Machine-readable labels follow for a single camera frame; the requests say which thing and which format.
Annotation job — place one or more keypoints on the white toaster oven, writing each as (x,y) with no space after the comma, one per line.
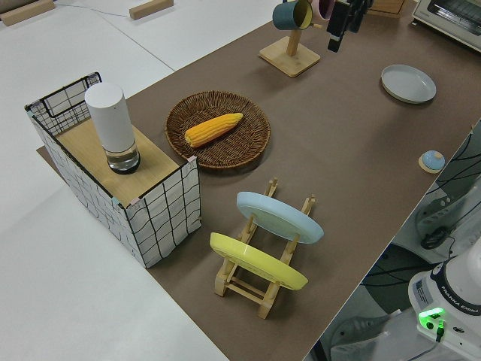
(451,19)

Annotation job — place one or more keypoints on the wooden dish rack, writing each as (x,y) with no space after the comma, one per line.
(244,291)

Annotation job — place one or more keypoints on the pink mug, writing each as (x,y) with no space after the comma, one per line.
(324,9)

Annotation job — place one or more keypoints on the light blue plate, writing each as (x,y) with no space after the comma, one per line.
(278,216)

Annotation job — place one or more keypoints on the small wooden block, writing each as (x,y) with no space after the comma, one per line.
(150,8)

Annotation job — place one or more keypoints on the gray round plate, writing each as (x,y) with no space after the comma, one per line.
(407,84)

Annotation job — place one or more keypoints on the brown wicker basket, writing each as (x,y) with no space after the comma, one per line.
(240,150)

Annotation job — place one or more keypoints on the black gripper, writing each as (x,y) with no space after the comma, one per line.
(340,20)

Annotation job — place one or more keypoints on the yellow corn cob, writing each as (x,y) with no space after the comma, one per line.
(210,129)

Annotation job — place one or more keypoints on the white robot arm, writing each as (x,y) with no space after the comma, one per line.
(447,301)

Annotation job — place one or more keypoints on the yellow plate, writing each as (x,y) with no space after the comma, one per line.
(255,261)

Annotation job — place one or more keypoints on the white cylinder bottle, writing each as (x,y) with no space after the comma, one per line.
(111,120)

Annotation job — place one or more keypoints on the wooden drawer cabinet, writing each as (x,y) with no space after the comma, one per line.
(387,7)

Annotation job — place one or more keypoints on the large wooden block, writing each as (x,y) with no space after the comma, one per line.
(26,11)

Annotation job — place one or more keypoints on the wooden mug tree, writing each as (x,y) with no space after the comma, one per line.
(291,58)

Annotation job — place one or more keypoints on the dark teal mug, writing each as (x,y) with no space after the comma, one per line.
(287,15)

